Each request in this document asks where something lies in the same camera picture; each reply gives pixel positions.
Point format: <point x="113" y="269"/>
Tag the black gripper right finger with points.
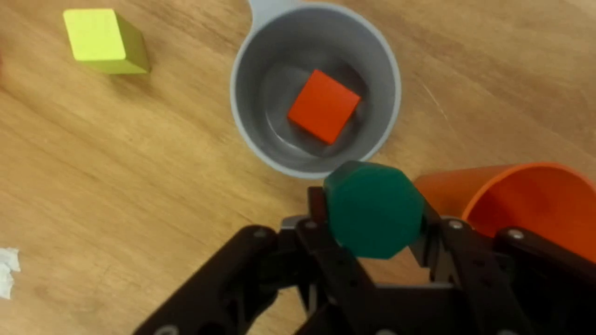
<point x="528" y="285"/>

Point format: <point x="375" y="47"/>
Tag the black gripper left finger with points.
<point x="262" y="285"/>

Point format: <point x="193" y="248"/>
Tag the green hexagonal building block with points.
<point x="374" y="211"/>

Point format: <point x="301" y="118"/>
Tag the red-orange cube building block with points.
<point x="325" y="105"/>

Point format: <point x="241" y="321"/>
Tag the yellow cube building block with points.
<point x="96" y="38"/>

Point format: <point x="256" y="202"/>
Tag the orange plastic cup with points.
<point x="534" y="198"/>

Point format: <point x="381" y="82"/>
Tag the white peg stand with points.
<point x="9" y="272"/>

